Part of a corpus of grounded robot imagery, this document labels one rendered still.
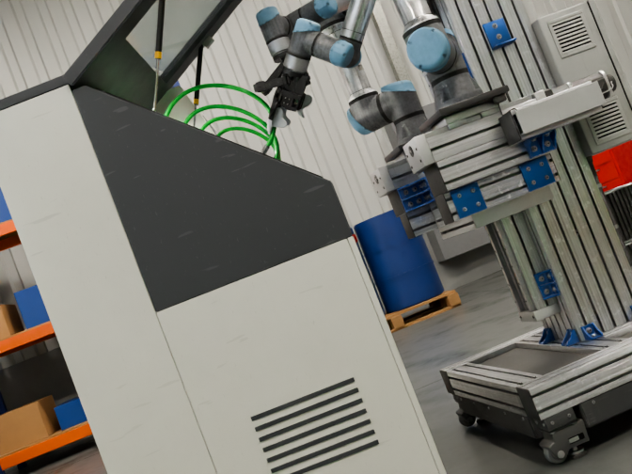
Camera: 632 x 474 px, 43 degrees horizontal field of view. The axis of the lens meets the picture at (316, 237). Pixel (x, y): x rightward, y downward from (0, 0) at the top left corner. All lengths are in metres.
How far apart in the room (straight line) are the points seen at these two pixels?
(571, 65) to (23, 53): 7.63
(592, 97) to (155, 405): 1.49
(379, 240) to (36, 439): 3.62
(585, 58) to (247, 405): 1.52
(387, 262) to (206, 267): 5.24
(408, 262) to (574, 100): 5.10
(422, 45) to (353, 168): 7.03
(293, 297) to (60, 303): 0.64
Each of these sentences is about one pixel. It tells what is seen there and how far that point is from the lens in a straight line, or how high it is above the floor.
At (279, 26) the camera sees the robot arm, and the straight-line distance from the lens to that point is 2.65.
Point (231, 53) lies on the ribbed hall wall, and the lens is 9.53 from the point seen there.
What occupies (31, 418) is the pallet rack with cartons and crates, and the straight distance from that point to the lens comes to 8.02.
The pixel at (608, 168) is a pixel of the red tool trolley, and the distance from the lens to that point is 6.38.
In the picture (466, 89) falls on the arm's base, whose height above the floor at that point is 1.07.
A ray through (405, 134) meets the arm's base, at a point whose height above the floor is 1.07.
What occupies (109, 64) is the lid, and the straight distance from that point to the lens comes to 2.47.
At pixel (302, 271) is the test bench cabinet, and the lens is 2.22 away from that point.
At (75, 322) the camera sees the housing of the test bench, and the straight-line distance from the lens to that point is 2.33.
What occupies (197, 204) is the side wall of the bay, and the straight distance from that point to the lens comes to 2.26.
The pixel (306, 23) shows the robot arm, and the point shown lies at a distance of 2.48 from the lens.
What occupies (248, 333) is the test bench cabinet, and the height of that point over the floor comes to 0.65.
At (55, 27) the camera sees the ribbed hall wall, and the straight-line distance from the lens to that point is 9.71.
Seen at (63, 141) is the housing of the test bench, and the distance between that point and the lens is 2.37.
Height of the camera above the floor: 0.73
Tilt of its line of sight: 2 degrees up
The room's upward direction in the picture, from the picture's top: 21 degrees counter-clockwise
